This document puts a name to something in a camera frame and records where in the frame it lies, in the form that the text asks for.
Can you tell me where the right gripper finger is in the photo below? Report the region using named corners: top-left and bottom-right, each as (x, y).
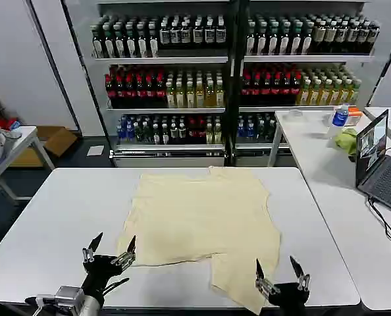
top-left (289, 255), bottom-right (312, 292)
top-left (255, 258), bottom-right (281, 298)

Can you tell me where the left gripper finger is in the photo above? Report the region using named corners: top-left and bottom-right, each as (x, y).
top-left (111, 234), bottom-right (137, 266)
top-left (82, 232), bottom-right (103, 263)

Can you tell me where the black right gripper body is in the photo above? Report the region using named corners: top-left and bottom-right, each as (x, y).
top-left (267, 282), bottom-right (311, 316)

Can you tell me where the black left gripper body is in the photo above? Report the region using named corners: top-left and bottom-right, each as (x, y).
top-left (82, 253), bottom-right (132, 304)

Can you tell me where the cream yellow shirt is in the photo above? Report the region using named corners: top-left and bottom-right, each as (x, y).
top-left (115, 166), bottom-right (282, 315)

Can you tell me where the brown cardboard box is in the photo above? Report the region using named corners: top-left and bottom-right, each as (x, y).
top-left (9, 126), bottom-right (79, 168)

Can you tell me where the white cluttered side table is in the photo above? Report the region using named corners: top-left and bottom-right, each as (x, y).
top-left (0, 126), bottom-right (55, 208)

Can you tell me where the grey open laptop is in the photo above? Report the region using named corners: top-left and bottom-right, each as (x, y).
top-left (355, 109), bottom-right (391, 217)

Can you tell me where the green crumpled cloth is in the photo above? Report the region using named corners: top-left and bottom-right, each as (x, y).
top-left (334, 128), bottom-right (359, 155)

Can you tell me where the clear water bottle blue label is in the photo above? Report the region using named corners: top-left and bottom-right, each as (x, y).
top-left (326, 104), bottom-right (350, 140)

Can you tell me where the orange and white box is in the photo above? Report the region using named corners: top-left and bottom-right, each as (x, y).
top-left (346, 105), bottom-right (365, 127)

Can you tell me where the shelf rack with bottles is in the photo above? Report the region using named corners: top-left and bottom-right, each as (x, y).
top-left (238, 0), bottom-right (380, 167)
top-left (62, 0), bottom-right (239, 169)

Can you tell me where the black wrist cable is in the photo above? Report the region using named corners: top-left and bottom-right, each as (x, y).
top-left (99, 277), bottom-right (130, 298)

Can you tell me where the black laptop cable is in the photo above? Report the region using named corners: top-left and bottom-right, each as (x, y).
top-left (367, 196), bottom-right (391, 258)

